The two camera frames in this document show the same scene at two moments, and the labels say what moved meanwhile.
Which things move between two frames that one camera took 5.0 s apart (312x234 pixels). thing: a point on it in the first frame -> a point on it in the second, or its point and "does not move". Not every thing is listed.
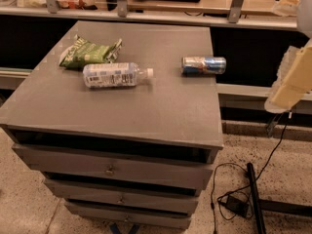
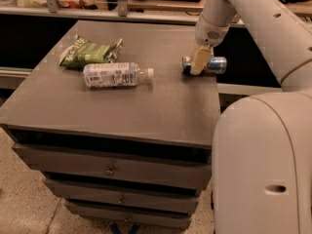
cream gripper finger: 293,79 -> 201,58
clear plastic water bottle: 114,75 does not move
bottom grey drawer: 128,215 does not move
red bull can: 192,66 does not move
